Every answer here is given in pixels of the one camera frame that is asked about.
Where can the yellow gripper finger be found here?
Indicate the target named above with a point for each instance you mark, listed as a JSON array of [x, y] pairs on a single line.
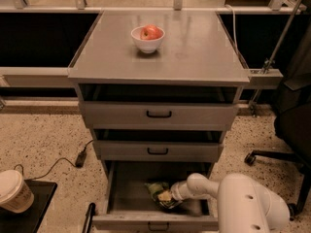
[[164, 196]]

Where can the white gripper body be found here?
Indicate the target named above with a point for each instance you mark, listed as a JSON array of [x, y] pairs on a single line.
[[175, 191]]

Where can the green jalapeno chip bag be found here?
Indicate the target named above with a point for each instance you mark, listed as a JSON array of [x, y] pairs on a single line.
[[155, 189]]

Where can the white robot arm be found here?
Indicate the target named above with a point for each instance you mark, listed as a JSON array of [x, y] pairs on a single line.
[[243, 205]]

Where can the bottom grey drawer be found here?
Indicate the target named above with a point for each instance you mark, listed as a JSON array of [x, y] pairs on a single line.
[[129, 206]]

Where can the grey drawer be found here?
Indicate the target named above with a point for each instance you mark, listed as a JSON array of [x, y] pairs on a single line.
[[129, 206], [148, 106], [158, 145]]

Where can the middle grey drawer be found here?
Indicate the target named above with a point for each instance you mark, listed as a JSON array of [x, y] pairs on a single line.
[[158, 145]]

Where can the grey drawer cabinet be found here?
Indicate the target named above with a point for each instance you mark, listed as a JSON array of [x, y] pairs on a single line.
[[195, 51]]

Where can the top grey drawer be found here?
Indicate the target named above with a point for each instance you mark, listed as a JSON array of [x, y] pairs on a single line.
[[148, 106]]

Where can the black curved bar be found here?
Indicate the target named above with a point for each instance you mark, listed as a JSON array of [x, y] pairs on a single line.
[[88, 220]]

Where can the black power adapter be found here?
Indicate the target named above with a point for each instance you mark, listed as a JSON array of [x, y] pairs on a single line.
[[81, 158]]

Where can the black side table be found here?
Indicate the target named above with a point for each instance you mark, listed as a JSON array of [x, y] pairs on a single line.
[[30, 220]]

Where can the black office chair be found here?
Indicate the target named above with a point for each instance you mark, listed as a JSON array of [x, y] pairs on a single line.
[[293, 118]]

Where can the white ceramic bowl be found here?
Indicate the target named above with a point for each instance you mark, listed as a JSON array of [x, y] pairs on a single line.
[[146, 46]]

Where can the paper coffee cup with lid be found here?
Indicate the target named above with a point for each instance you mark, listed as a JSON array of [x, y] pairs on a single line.
[[15, 195]]

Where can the red apple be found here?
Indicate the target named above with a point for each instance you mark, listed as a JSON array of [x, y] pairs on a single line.
[[150, 32]]

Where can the metal diagonal rod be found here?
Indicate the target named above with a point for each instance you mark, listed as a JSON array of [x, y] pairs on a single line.
[[268, 62]]

